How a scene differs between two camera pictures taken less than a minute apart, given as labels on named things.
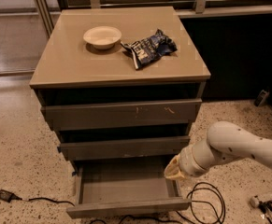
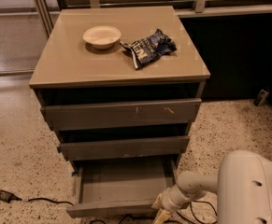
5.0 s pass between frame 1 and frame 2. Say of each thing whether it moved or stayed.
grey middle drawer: stayed
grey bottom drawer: stayed
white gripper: moved
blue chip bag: stayed
